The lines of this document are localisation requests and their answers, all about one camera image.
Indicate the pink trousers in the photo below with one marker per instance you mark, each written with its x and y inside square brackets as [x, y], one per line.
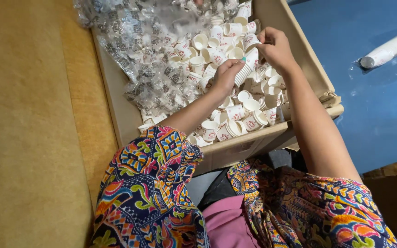
[227, 224]

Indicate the clear printed plastic wrap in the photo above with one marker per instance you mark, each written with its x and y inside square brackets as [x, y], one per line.
[139, 44]

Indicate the brown carton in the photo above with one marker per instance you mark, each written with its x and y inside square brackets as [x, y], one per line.
[396, 206]

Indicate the single white paper cup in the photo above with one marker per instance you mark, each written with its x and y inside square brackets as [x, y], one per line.
[252, 42]

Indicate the long sleeved cup stack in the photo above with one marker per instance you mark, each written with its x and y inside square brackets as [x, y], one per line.
[391, 48]

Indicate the person's left hand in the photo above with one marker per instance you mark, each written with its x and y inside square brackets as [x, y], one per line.
[224, 80]

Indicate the pile of loose paper cups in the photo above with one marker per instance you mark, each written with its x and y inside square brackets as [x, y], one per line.
[233, 103]

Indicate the nested stack of paper cups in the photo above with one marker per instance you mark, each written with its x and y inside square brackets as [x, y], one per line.
[247, 69]

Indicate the black cloth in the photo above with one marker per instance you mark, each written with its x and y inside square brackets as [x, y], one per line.
[219, 189]

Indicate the mustard yellow mat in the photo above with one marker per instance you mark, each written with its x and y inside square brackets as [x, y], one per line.
[33, 131]

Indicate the colourful patterned tunic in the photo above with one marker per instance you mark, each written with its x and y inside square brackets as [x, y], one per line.
[150, 193]

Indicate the large brown cardboard box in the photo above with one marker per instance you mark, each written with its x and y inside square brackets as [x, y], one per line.
[226, 151]

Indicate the person's right hand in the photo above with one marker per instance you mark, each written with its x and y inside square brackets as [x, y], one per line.
[277, 50]

